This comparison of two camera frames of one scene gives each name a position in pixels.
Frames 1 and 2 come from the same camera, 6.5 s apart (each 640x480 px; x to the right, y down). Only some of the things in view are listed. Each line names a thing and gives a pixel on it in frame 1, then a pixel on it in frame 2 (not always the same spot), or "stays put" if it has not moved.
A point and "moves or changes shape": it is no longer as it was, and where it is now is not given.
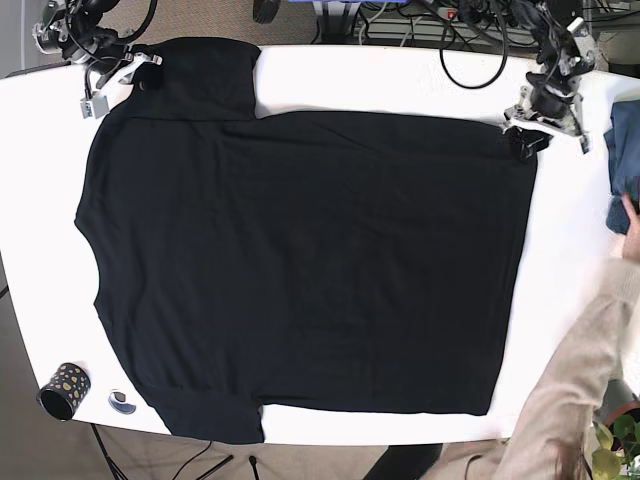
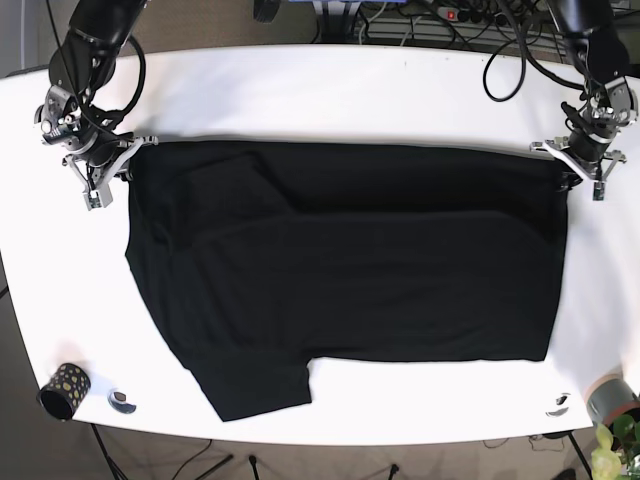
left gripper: [112, 84] -> [99, 165]
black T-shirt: [337, 261] moves or changes shape
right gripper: [554, 101] -> [587, 153]
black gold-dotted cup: [64, 393] stays put
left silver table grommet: [117, 399] stays put
